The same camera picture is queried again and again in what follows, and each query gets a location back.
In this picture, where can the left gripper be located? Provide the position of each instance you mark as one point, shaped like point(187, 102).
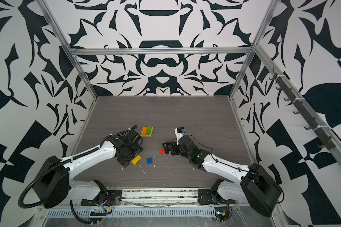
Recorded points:
point(125, 161)

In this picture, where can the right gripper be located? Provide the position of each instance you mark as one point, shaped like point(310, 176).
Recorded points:
point(174, 145)

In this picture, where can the yellow arch wood block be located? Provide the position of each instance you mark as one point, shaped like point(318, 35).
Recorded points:
point(136, 160)

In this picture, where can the orange wood block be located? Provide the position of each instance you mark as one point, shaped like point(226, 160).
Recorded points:
point(144, 130)

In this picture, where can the green wood block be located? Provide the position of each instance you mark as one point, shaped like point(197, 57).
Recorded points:
point(149, 130)

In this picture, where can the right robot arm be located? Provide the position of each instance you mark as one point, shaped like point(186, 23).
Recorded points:
point(250, 184)

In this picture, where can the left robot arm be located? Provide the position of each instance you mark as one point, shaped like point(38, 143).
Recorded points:
point(55, 182)

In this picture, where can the red cube wood block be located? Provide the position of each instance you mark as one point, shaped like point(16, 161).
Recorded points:
point(161, 151)

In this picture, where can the black hook rack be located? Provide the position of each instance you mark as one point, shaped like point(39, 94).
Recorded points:
point(305, 110)

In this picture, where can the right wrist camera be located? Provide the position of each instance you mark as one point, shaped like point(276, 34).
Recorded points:
point(180, 132)

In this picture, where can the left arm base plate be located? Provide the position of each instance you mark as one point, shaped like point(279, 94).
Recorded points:
point(110, 198)

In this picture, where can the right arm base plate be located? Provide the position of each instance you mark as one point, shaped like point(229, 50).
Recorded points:
point(211, 197)

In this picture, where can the aluminium frame crossbar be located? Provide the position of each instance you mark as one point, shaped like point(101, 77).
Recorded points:
point(166, 50)

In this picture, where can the aluminium front rail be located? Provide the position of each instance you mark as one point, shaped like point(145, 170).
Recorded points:
point(152, 203)

